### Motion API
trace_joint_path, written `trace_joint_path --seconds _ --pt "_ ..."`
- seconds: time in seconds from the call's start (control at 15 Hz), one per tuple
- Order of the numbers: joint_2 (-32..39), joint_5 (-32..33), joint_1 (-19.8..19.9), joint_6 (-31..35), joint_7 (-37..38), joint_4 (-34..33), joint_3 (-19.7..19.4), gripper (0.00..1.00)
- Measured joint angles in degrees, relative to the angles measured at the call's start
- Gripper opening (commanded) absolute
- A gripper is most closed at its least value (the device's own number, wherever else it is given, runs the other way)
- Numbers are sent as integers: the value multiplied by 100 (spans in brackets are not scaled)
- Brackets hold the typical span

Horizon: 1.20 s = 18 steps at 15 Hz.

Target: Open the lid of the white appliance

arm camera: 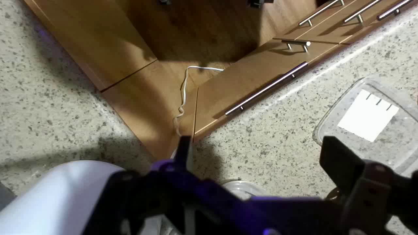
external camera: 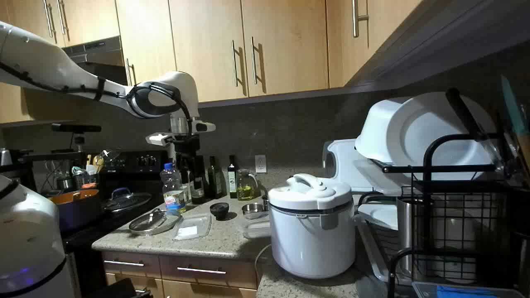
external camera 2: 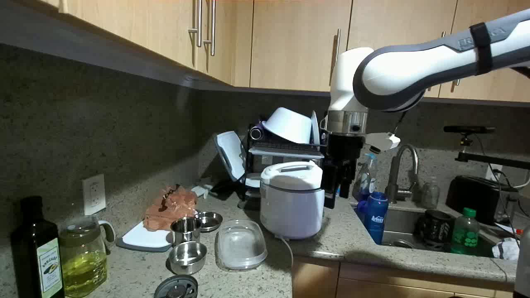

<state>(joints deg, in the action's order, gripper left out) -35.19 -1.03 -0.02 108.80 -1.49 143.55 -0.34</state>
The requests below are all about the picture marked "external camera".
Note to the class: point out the blue dutch oven pot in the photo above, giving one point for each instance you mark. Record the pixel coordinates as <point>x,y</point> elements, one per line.
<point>79,207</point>

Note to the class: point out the glass oil jar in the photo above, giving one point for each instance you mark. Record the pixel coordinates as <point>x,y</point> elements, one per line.
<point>247,185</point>

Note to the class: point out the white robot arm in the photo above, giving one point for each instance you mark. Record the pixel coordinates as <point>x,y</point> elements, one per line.
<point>34,261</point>

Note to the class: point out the dark glass bottle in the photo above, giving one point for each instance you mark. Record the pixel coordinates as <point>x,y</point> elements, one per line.
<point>216,178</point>

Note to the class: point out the white wall outlet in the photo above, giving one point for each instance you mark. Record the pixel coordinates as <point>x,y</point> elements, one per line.
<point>261,164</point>

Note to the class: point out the wooden base cabinet drawers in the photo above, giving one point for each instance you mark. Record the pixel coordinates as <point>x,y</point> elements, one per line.
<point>183,276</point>

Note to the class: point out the black stove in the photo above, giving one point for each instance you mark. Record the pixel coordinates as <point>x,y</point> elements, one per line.
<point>128,185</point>

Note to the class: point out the white cutting board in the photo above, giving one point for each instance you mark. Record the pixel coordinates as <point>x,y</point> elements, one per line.
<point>360,172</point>

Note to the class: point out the clear rectangular container lid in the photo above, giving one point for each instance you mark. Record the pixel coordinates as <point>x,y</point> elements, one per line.
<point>193,226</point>

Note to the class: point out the black dish rack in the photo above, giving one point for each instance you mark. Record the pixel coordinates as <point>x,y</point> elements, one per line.
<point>456,222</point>

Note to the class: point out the wooden upper cabinets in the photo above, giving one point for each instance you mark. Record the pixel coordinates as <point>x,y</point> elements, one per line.
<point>233,48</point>

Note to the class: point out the clear water bottle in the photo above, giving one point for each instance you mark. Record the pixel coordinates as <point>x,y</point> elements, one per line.
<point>171,188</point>

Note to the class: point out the small black bowl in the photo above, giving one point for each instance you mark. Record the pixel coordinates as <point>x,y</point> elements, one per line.
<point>219,210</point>

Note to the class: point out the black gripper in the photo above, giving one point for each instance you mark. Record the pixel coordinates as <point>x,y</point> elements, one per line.
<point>186,149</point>

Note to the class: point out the white rice cooker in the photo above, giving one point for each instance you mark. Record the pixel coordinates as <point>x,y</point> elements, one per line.
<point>312,225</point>

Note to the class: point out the dark olive oil bottle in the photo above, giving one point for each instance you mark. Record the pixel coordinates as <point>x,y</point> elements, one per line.
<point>233,175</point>

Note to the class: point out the glass pot lid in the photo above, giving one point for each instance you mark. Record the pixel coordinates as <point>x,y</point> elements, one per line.
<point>153,222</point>

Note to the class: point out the large white plate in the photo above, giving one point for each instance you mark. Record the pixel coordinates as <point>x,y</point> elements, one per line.
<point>423,119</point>

